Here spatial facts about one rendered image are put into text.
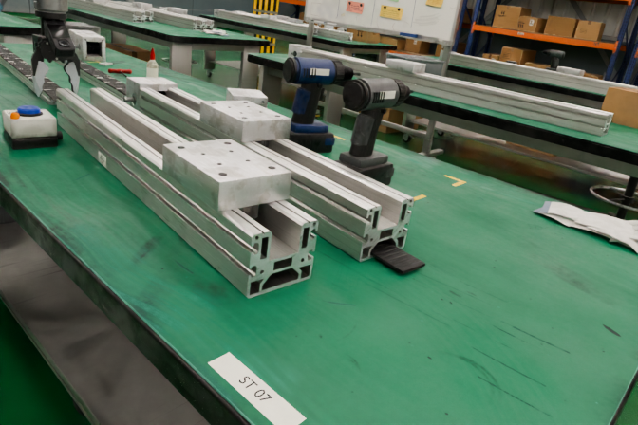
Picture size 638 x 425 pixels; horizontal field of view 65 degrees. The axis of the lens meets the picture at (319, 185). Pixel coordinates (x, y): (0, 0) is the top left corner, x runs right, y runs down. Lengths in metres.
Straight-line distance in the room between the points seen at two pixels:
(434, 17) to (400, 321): 3.41
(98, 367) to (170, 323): 0.84
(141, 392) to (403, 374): 0.87
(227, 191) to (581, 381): 0.45
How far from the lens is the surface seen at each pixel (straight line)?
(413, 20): 4.00
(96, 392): 1.34
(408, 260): 0.74
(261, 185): 0.64
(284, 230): 0.64
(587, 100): 4.06
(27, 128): 1.12
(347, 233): 0.73
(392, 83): 1.00
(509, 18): 11.02
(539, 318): 0.72
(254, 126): 0.92
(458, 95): 2.37
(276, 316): 0.59
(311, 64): 1.15
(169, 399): 1.30
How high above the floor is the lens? 1.12
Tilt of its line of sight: 20 degrees down
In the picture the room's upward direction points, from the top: 8 degrees clockwise
